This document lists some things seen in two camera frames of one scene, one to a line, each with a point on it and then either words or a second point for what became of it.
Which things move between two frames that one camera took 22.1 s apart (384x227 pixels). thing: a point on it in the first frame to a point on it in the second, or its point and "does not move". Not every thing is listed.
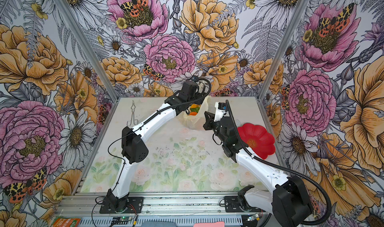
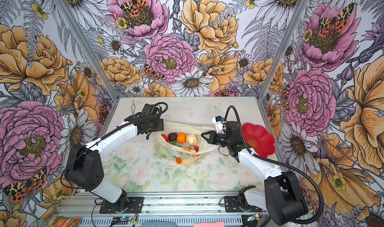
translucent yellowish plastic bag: x=197 y=122 to x=179 y=154
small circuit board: x=121 y=220 does not move
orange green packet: x=66 y=222 does not move
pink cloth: x=220 y=224 does not move
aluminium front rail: x=154 y=203 does not move
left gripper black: x=199 y=95 to x=159 y=127
